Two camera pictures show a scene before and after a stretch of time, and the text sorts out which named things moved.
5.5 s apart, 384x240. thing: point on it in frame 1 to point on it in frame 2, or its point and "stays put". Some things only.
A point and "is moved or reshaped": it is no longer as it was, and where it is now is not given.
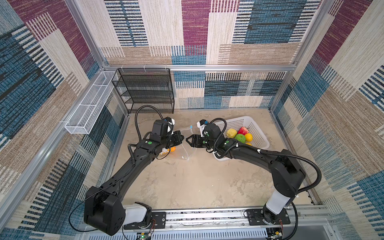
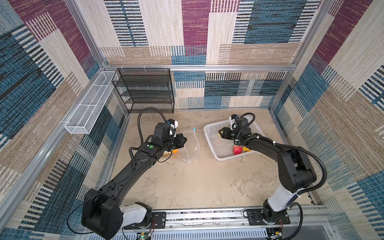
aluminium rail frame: [305, 224] stays put
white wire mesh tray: [84, 117] stays put
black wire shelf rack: [145, 90] stays put
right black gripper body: [201, 142] to [229, 134]
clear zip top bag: [183, 150] is moved or reshaped
